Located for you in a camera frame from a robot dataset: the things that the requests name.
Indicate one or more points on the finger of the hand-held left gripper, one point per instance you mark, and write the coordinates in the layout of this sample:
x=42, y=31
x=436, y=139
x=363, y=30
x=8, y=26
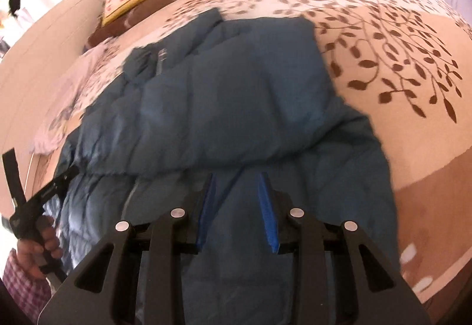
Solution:
x=55, y=184

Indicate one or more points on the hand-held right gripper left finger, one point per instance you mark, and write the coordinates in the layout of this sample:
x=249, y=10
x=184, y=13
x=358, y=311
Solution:
x=204, y=216

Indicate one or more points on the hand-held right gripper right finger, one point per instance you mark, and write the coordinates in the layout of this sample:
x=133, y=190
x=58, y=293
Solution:
x=267, y=216

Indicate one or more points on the blue padded jacket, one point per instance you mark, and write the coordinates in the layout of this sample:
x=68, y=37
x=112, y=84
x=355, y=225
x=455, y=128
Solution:
x=239, y=89

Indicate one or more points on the person's left forearm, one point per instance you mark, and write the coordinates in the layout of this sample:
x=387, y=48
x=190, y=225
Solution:
x=22, y=288

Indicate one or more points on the person's left hand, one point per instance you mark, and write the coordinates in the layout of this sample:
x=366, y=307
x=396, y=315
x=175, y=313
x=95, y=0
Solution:
x=44, y=240

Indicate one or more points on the white floral sheet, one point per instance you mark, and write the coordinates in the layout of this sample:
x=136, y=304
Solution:
x=73, y=89

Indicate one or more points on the brown folded blanket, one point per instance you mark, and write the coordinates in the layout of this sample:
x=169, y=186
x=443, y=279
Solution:
x=121, y=25

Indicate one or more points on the beige leaf print blanket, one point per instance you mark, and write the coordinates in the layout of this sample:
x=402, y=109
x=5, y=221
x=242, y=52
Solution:
x=405, y=52

